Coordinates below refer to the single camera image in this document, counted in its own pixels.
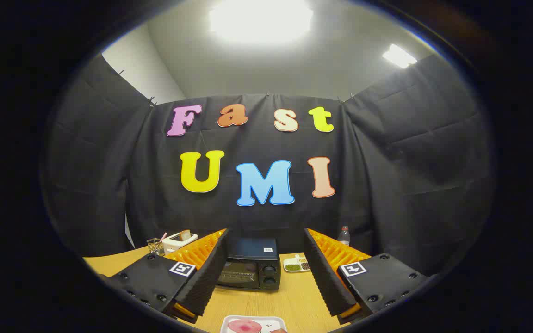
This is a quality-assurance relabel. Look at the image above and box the large ceiling light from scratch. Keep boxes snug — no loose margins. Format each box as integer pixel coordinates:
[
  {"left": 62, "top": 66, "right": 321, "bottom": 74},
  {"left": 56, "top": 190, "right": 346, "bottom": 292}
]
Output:
[{"left": 209, "top": 0, "right": 314, "bottom": 46}]

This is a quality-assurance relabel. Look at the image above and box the white pop-up toaster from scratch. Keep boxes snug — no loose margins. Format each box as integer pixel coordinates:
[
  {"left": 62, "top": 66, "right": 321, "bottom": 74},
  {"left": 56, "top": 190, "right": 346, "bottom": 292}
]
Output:
[{"left": 162, "top": 233, "right": 198, "bottom": 255}]

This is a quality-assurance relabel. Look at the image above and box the small ceiling light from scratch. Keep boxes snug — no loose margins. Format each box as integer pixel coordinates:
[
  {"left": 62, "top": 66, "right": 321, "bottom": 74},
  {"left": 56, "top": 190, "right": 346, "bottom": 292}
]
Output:
[{"left": 382, "top": 44, "right": 418, "bottom": 69}]

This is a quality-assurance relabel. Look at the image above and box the pink ham slice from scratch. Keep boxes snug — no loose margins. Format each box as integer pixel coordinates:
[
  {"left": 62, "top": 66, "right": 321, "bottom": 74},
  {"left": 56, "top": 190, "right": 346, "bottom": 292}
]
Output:
[{"left": 228, "top": 319, "right": 263, "bottom": 333}]

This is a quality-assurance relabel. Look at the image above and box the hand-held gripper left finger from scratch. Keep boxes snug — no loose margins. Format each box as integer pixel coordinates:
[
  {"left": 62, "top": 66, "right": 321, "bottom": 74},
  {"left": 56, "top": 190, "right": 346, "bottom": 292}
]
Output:
[{"left": 98, "top": 228, "right": 230, "bottom": 324}]

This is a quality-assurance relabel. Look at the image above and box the white divided bean dish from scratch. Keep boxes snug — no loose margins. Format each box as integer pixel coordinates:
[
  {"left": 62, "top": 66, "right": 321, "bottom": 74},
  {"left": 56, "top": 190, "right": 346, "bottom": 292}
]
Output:
[{"left": 283, "top": 254, "right": 311, "bottom": 272}]

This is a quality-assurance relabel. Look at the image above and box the white square plate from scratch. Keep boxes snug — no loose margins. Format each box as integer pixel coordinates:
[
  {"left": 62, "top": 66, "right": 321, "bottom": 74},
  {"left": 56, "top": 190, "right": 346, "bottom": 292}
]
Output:
[{"left": 220, "top": 315, "right": 288, "bottom": 333}]

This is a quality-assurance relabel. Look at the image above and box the black toaster oven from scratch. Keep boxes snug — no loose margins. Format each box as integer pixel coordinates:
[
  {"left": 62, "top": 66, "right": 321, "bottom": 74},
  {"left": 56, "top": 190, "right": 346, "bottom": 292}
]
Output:
[{"left": 217, "top": 238, "right": 282, "bottom": 291}]

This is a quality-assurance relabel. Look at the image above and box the black backdrop cloth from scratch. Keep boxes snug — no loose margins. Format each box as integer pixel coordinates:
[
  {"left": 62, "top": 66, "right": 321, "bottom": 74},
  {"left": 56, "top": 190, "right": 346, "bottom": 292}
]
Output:
[{"left": 44, "top": 53, "right": 496, "bottom": 278}]

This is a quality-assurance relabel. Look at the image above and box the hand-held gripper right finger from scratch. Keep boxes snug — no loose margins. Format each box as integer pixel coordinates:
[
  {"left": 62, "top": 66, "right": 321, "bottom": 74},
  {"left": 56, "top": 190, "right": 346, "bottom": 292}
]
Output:
[{"left": 303, "top": 228, "right": 438, "bottom": 325}]

